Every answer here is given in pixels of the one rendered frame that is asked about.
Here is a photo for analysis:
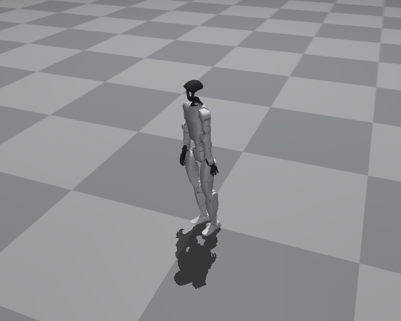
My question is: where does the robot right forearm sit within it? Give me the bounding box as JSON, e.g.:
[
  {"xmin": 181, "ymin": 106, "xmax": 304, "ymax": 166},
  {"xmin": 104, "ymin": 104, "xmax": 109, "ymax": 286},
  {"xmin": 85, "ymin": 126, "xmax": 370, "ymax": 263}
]
[{"xmin": 182, "ymin": 131, "xmax": 191, "ymax": 150}]

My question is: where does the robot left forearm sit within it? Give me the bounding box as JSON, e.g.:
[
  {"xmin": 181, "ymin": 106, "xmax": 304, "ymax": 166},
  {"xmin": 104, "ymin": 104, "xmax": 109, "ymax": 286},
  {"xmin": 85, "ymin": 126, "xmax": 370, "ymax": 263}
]
[{"xmin": 203, "ymin": 136, "xmax": 214, "ymax": 164}]

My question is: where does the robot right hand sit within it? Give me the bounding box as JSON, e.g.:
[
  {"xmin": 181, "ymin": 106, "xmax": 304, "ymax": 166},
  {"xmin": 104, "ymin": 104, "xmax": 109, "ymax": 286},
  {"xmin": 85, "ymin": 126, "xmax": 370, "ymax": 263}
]
[{"xmin": 180, "ymin": 145, "xmax": 189, "ymax": 166}]

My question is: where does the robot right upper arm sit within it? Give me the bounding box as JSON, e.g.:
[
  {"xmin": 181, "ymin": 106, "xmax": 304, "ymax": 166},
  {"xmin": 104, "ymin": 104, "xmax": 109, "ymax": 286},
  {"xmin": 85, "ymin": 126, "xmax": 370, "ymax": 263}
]
[{"xmin": 182, "ymin": 102, "xmax": 188, "ymax": 132}]

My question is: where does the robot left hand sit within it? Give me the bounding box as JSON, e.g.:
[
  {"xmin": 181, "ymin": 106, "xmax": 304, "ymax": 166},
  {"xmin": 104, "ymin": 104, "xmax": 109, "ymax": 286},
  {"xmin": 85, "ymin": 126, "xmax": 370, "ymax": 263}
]
[{"xmin": 206, "ymin": 159, "xmax": 219, "ymax": 176}]

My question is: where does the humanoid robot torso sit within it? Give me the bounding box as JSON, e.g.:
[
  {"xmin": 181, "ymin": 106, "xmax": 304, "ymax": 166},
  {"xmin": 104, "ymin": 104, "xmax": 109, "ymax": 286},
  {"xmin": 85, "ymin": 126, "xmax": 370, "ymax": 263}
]
[{"xmin": 185, "ymin": 102, "xmax": 208, "ymax": 163}]

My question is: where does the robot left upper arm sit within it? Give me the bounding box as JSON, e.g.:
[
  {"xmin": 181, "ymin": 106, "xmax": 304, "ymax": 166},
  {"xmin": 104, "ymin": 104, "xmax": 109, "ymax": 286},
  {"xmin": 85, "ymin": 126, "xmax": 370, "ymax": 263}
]
[{"xmin": 198, "ymin": 108, "xmax": 211, "ymax": 143}]

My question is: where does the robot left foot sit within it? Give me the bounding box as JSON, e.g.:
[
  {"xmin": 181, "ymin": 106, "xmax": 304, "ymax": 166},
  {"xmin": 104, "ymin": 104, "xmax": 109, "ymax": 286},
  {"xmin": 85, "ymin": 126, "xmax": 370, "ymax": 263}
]
[{"xmin": 202, "ymin": 220, "xmax": 221, "ymax": 236}]

